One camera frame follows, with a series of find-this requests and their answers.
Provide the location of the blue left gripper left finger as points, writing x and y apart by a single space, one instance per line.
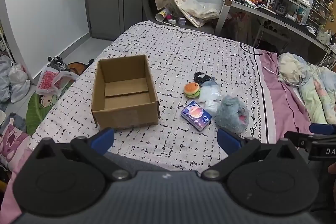
92 151

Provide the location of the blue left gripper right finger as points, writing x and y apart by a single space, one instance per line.
239 151

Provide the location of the grey plush mouse toy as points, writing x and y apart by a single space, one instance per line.
232 115

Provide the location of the blue tissue pack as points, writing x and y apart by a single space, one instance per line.
196 115

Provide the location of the white plastic bag packet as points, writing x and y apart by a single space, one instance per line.
209 98

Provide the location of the plush hamburger toy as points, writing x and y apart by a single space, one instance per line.
192 90

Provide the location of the pink bed sheet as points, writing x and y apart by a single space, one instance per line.
287 112

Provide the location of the brown cardboard box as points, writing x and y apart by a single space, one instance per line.
124 94

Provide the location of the pastel crumpled blanket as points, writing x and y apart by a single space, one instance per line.
316 86

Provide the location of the green cartoon floor mat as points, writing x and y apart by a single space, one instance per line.
38 107

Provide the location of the white patterned bedspread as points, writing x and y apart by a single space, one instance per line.
174 55

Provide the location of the pink cartoon pillow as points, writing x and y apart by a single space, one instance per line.
13 144

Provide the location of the red white plastic bag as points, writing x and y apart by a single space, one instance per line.
52 82

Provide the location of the black lace scrunchie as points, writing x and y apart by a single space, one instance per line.
200 78

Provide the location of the sneakers on floor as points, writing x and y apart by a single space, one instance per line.
58 64

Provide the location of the white garbage bags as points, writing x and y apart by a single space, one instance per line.
15 83

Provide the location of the cream tote bag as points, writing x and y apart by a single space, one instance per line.
198 13

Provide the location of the rolled paper tube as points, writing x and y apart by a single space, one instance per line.
161 16

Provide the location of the white desk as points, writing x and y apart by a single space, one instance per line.
266 14

